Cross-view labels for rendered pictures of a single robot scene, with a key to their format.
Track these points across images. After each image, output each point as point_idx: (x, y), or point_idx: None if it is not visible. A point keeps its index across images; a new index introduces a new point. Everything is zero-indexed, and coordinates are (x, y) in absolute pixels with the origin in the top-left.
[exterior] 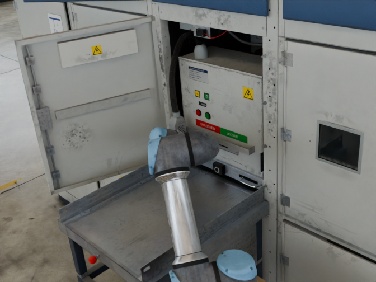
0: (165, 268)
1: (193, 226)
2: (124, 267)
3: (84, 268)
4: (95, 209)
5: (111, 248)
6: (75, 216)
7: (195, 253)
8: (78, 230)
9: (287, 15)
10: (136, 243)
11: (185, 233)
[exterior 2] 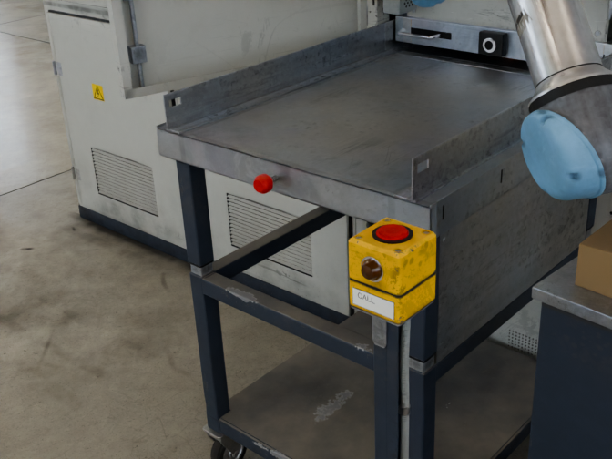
0: (454, 178)
1: (583, 8)
2: (353, 183)
3: (209, 252)
4: (239, 111)
5: (306, 158)
6: (197, 121)
7: (596, 64)
8: (212, 138)
9: None
10: (360, 149)
11: (569, 17)
